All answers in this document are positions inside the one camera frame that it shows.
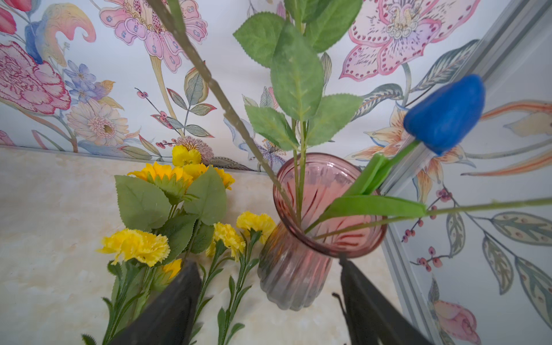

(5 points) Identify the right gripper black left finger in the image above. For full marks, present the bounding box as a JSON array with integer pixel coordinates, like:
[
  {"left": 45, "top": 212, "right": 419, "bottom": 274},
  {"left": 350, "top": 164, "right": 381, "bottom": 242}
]
[{"left": 110, "top": 262, "right": 202, "bottom": 345}]

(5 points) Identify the yellow carnation flower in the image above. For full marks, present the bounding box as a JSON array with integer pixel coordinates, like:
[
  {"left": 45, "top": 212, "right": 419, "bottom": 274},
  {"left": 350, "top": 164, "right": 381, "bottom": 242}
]
[{"left": 217, "top": 211, "right": 276, "bottom": 344}]

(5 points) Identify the pink ribbed glass vase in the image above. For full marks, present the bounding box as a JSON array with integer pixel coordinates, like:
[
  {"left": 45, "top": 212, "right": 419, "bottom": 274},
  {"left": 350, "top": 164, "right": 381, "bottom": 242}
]
[{"left": 257, "top": 153, "right": 388, "bottom": 311}]

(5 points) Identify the blue tulip bud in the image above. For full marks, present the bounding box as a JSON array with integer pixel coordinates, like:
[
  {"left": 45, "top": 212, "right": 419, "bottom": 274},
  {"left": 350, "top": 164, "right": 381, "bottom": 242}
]
[{"left": 305, "top": 75, "right": 485, "bottom": 233}]

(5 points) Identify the large sunflower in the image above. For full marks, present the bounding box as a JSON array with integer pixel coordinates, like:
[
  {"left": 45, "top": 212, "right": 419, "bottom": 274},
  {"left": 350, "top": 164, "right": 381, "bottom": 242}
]
[{"left": 114, "top": 161, "right": 237, "bottom": 264}]

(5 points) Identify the yellow carnation pink vase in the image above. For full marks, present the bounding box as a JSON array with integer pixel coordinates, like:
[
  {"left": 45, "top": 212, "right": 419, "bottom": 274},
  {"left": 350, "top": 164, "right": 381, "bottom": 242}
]
[
  {"left": 190, "top": 223, "right": 245, "bottom": 344},
  {"left": 97, "top": 229, "right": 170, "bottom": 344}
]

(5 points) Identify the tall yellow blossom sprig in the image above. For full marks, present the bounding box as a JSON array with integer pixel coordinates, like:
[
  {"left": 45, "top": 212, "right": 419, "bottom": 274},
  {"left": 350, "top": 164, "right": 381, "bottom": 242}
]
[{"left": 172, "top": 145, "right": 202, "bottom": 167}]

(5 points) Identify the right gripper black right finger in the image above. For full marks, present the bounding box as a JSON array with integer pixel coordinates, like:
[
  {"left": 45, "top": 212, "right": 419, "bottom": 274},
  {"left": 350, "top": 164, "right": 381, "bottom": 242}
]
[{"left": 338, "top": 257, "right": 430, "bottom": 344}]

